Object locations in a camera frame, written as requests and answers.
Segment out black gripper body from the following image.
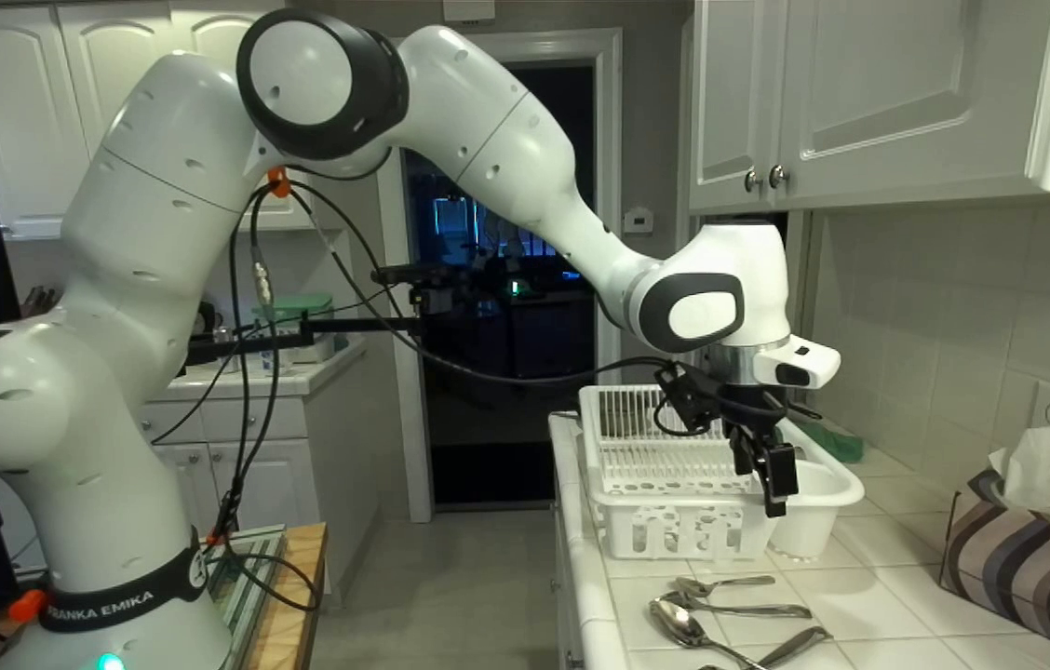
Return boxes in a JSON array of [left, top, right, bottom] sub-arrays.
[[670, 362, 816, 439]]

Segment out white plastic dish rack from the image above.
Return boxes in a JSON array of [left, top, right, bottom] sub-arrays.
[[572, 379, 867, 565]]

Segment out green sponge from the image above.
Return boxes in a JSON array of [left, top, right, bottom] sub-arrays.
[[795, 413, 867, 465]]

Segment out small silver spoon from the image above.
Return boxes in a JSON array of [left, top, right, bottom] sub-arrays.
[[670, 569, 780, 601]]

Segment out silver fork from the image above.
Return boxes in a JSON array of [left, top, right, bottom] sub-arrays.
[[705, 620, 836, 670], [656, 591, 816, 620]]

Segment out large silver spoon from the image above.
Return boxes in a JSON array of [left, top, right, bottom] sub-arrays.
[[645, 600, 756, 670]]

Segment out white tissue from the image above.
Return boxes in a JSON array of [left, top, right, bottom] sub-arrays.
[[996, 424, 1050, 518]]

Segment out striped tissue box cover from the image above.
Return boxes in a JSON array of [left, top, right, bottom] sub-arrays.
[[933, 465, 1050, 651]]

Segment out white upper kitchen cabinet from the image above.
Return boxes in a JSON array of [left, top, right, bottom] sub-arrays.
[[684, 0, 1050, 217]]

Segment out white background counter cabinet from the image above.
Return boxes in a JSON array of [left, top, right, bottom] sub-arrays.
[[144, 333, 382, 600]]

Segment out green box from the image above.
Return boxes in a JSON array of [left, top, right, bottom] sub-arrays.
[[248, 294, 337, 333]]

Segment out wooden table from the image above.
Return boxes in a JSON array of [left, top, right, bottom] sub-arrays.
[[237, 518, 330, 670]]

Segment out white fixture above door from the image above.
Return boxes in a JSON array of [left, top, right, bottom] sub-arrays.
[[438, 0, 499, 24]]

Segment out green board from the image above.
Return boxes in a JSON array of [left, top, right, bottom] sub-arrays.
[[202, 526, 290, 641]]

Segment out black cable to gripper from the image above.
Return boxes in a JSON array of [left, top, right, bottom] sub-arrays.
[[260, 171, 692, 392]]

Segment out black camera on boom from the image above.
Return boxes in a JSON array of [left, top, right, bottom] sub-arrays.
[[368, 259, 481, 325]]

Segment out white door frame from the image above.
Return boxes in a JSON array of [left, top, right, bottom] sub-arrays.
[[373, 24, 630, 526]]

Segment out black horizontal camera boom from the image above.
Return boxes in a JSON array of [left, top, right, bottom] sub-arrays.
[[170, 307, 429, 373]]

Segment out black hanging cable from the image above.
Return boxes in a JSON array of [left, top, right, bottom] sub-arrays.
[[193, 182, 324, 619]]

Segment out orange handle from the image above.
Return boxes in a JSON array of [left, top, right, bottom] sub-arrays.
[[0, 583, 53, 632]]

